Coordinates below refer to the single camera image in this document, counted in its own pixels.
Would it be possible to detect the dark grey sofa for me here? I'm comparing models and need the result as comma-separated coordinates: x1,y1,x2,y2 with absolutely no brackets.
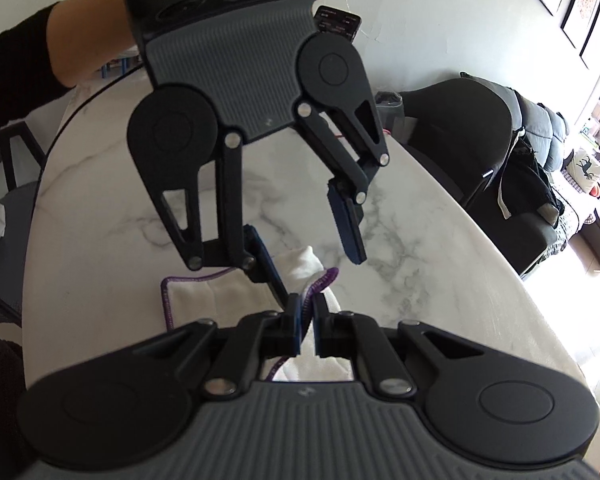
472,80,600,278

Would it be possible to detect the black smartphone on stand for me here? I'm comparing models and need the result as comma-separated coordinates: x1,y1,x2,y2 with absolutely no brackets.
314,4,362,42

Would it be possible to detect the white towel purple trim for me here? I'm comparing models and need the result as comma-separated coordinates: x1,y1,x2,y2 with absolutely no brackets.
160,246,353,382

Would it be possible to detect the white deer cushion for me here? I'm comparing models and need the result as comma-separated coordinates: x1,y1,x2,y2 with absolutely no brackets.
562,148,600,194

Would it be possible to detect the person's forearm black sleeve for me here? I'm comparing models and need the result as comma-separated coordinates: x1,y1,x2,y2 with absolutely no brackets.
0,0,135,129

